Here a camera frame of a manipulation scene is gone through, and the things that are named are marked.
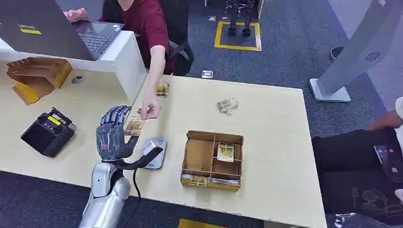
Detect person's right hand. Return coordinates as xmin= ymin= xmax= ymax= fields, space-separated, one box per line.
xmin=137 ymin=94 xmax=162 ymax=121

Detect black robot legs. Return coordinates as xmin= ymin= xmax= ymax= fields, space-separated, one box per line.
xmin=224 ymin=0 xmax=256 ymax=37

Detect dark shoe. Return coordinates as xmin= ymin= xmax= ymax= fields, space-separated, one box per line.
xmin=328 ymin=46 xmax=345 ymax=63

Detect pale sleeved trading card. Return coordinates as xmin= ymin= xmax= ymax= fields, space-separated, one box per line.
xmin=217 ymin=142 xmax=236 ymax=163

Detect row of stored cards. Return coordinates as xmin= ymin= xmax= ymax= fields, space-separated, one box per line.
xmin=188 ymin=175 xmax=209 ymax=187

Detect yellow printed trading card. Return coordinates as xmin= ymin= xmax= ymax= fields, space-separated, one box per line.
xmin=125 ymin=116 xmax=145 ymax=137
xmin=155 ymin=83 xmax=170 ymax=98

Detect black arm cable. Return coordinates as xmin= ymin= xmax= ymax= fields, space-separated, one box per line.
xmin=121 ymin=167 xmax=143 ymax=228

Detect pile of clear card sleeves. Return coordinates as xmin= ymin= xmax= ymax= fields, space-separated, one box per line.
xmin=216 ymin=97 xmax=240 ymax=116

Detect seated person in black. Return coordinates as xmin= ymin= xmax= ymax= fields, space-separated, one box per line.
xmin=311 ymin=96 xmax=403 ymax=226

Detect brown cardboard box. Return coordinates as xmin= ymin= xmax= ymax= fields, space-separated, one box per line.
xmin=6 ymin=57 xmax=73 ymax=106

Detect wooden compartment box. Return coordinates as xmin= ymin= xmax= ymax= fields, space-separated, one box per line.
xmin=180 ymin=130 xmax=245 ymax=193

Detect dark grey laptop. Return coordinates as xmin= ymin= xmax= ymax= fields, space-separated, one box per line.
xmin=0 ymin=0 xmax=125 ymax=62

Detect black label printer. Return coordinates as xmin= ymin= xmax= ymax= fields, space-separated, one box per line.
xmin=20 ymin=107 xmax=77 ymax=158

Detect white desk riser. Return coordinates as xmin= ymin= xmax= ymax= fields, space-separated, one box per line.
xmin=0 ymin=30 xmax=148 ymax=104

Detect yellow floor tape square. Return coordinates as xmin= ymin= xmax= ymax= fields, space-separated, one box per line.
xmin=214 ymin=21 xmax=262 ymax=52

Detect person at desk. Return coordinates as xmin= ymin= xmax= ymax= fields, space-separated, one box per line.
xmin=64 ymin=0 xmax=177 ymax=121

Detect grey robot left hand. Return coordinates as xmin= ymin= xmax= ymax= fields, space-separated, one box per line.
xmin=96 ymin=105 xmax=139 ymax=162

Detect white floor stand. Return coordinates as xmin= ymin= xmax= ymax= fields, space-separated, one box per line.
xmin=309 ymin=0 xmax=403 ymax=103

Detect black office chair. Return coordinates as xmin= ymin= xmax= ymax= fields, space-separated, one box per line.
xmin=159 ymin=0 xmax=195 ymax=77

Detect person's left hand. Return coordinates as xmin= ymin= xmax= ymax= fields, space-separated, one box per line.
xmin=63 ymin=7 xmax=89 ymax=23

